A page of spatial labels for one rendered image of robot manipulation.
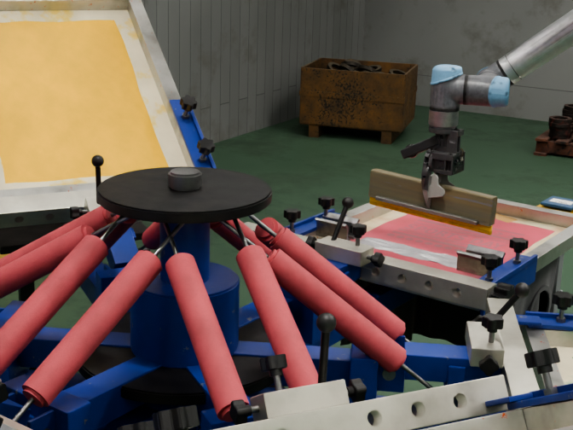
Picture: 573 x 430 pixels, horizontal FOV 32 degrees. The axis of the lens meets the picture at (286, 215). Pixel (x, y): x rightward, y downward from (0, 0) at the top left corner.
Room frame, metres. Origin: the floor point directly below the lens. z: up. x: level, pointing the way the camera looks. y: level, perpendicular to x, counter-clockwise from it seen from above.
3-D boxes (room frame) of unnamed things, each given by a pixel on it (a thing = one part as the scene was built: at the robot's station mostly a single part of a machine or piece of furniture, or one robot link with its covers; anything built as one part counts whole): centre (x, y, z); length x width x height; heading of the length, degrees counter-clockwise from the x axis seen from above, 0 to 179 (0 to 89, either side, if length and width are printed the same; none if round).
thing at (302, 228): (2.52, -0.06, 0.98); 0.30 x 0.05 x 0.07; 145
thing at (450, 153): (2.47, -0.40, 1.23); 0.09 x 0.08 x 0.12; 55
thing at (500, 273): (2.20, -0.52, 0.98); 0.30 x 0.05 x 0.07; 145
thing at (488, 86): (2.46, -0.49, 1.39); 0.11 x 0.11 x 0.08; 76
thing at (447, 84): (2.47, -0.39, 1.39); 0.09 x 0.08 x 0.11; 76
